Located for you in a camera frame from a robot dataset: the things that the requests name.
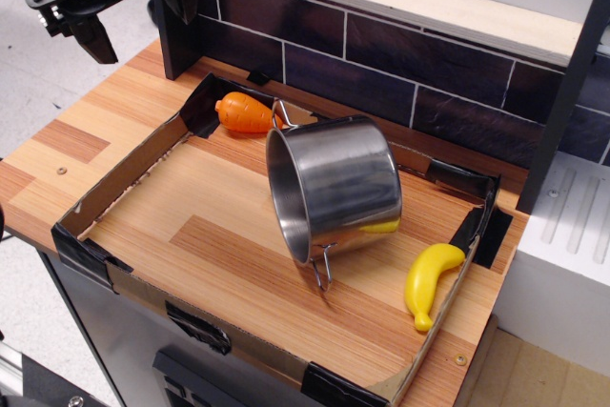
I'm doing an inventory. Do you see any stainless steel pot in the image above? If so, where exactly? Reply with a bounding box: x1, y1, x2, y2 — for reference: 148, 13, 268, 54
266, 99, 402, 293

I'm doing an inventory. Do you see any cardboard fence with black tape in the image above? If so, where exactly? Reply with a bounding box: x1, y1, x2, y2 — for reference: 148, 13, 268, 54
51, 68, 519, 406

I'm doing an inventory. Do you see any orange toy carrot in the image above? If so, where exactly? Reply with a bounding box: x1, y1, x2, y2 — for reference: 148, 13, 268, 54
214, 92, 284, 133

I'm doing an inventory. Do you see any black toy oven front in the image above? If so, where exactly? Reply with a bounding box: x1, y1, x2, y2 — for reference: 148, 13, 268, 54
152, 351, 268, 406

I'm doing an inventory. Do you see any yellow toy banana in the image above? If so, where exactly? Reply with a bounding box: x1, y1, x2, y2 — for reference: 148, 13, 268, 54
404, 243, 466, 332

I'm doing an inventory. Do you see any white toy sink unit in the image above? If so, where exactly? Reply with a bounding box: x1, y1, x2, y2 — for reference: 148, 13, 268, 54
494, 153, 609, 375

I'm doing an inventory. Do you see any dark wooden shelf frame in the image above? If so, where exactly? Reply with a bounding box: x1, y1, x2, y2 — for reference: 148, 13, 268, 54
160, 0, 609, 203

